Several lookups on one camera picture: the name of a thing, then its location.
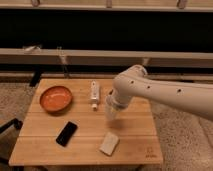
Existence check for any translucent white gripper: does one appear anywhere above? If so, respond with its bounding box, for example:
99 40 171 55
105 96 123 121

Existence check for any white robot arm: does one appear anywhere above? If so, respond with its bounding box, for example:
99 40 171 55
105 65 213 121

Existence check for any orange ceramic bowl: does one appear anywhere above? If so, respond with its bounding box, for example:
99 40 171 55
39 86 73 113

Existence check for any beige sponge block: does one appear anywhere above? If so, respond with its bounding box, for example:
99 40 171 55
99 132 119 156

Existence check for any wooden folding table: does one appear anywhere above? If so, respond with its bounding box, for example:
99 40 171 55
9 79 163 166

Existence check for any black smartphone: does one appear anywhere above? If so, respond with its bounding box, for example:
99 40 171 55
56 122 78 146

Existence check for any black chair leg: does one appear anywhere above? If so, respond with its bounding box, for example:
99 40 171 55
0 118 23 134

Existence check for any upper wooden shelf beam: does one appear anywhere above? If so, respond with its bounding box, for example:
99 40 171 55
0 0 213 13

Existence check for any grey metal shelf rail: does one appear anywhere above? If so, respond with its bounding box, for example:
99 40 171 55
0 48 213 68

